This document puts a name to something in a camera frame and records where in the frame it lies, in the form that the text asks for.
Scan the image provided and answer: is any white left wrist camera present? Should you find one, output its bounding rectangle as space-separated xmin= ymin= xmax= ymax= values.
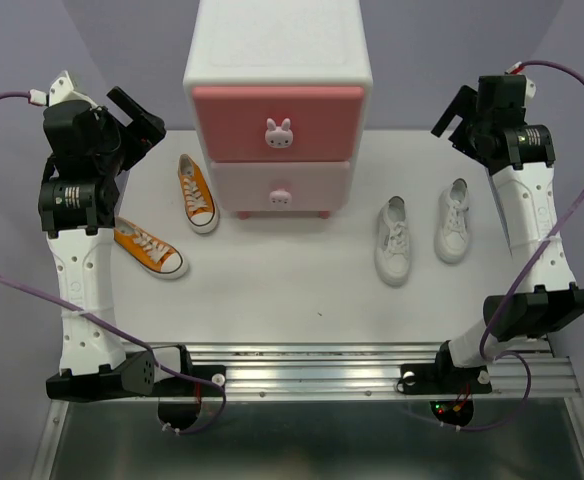
xmin=47 ymin=70 xmax=97 ymax=108

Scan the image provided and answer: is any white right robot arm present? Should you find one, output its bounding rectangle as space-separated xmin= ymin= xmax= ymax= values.
xmin=396 ymin=74 xmax=584 ymax=396

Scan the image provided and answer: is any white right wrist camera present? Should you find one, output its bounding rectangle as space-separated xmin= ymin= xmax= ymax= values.
xmin=505 ymin=62 xmax=537 ymax=103

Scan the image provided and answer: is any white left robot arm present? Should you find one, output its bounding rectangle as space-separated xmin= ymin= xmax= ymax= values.
xmin=38 ymin=87 xmax=215 ymax=402

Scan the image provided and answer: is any orange sneaker near arm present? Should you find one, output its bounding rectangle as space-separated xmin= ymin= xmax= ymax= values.
xmin=114 ymin=217 xmax=189 ymax=280

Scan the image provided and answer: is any white sneaker one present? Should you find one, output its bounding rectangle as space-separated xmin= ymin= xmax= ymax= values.
xmin=434 ymin=178 xmax=471 ymax=265
xmin=374 ymin=196 xmax=411 ymax=287

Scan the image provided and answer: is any orange sneaker near cabinet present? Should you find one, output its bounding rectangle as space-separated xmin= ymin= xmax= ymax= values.
xmin=178 ymin=154 xmax=219 ymax=235

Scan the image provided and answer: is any pink bunny knob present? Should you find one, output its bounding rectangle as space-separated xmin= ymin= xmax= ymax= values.
xmin=264 ymin=118 xmax=294 ymax=149
xmin=269 ymin=188 xmax=292 ymax=210

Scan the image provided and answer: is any light pink lower drawer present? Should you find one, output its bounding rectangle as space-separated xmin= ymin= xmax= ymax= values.
xmin=210 ymin=161 xmax=352 ymax=213

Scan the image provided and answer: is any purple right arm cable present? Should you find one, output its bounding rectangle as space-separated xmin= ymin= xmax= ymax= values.
xmin=401 ymin=59 xmax=584 ymax=433

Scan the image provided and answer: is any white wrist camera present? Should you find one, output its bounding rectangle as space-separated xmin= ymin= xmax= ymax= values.
xmin=47 ymin=70 xmax=97 ymax=108
xmin=505 ymin=62 xmax=537 ymax=103

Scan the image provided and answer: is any white plastic shoe cabinet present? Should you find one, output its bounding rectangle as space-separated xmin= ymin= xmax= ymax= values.
xmin=183 ymin=1 xmax=373 ymax=203

